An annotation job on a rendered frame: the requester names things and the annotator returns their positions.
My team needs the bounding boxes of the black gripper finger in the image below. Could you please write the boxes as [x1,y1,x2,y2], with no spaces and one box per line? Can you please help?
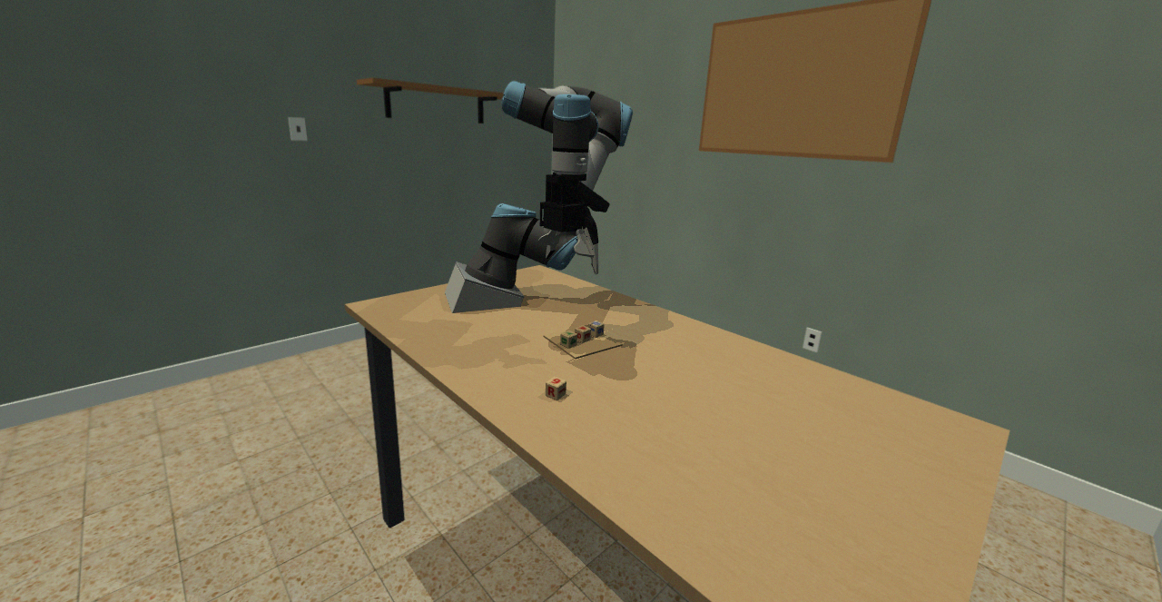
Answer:
[574,212,598,274]
[538,230,564,259]

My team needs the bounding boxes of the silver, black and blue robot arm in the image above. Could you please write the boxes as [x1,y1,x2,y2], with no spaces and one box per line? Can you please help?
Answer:
[465,81,633,289]

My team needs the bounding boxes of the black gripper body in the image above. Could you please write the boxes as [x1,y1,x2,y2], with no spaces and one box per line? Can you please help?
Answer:
[540,173,590,232]

